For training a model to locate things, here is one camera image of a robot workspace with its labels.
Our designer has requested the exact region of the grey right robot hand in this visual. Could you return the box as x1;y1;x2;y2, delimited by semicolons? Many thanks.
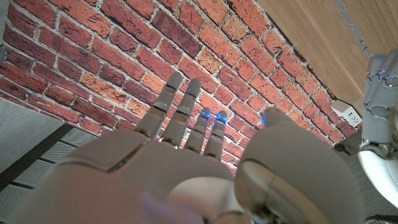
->
6;71;366;224

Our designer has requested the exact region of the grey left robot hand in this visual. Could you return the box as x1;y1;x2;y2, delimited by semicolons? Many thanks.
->
360;48;398;159

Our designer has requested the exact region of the white power strip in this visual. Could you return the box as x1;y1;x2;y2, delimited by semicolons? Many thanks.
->
330;99;363;128

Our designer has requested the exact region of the red brick print backdrop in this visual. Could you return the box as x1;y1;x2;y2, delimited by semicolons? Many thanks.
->
0;0;363;175

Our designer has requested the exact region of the grey perforated panel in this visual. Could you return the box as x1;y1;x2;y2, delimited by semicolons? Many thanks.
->
0;124;100;218

